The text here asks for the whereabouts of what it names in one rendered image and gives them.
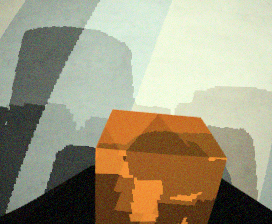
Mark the orange block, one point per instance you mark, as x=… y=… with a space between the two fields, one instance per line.
x=153 y=168

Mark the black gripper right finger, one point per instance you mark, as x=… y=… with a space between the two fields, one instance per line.
x=232 y=206

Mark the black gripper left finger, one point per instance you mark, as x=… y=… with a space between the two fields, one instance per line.
x=72 y=202

